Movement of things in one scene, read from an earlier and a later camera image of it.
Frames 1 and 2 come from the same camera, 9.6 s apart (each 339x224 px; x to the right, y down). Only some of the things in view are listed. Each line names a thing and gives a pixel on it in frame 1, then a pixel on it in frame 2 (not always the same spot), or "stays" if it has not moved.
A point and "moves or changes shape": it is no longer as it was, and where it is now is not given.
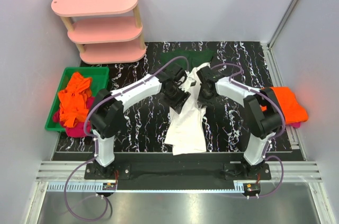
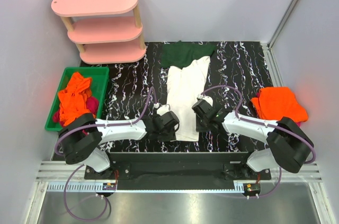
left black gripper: x=180 y=99 to x=166 y=133
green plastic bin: x=99 y=76 stays
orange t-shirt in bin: x=73 y=100 stays
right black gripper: x=202 y=100 to x=200 y=124
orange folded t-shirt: x=292 y=110 stays
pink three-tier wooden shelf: x=105 y=23 stays
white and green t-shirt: x=186 y=130 moves or changes shape
